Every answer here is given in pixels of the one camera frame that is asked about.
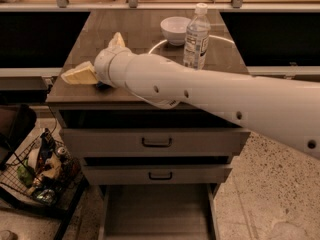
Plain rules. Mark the white ceramic bowl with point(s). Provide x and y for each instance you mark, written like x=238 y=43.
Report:
x=174 y=29

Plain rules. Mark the clear plastic water bottle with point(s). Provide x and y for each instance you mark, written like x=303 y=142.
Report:
x=197 y=38

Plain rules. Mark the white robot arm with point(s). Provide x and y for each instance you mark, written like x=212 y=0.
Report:
x=287 y=111

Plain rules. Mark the bottom open grey drawer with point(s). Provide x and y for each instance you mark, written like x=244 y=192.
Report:
x=159 y=212

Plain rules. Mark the black wire basket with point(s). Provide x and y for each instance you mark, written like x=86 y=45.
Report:
x=43 y=171

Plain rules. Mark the middle grey drawer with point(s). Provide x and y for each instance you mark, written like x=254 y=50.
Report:
x=160 y=174

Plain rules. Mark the top grey drawer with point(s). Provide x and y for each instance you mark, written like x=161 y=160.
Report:
x=163 y=142

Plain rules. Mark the grey drawer cabinet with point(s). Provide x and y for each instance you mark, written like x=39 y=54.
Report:
x=86 y=107

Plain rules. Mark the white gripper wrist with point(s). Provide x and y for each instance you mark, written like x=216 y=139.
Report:
x=102 y=65

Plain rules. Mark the dark blue snack bar wrapper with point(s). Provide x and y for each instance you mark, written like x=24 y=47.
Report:
x=102 y=86

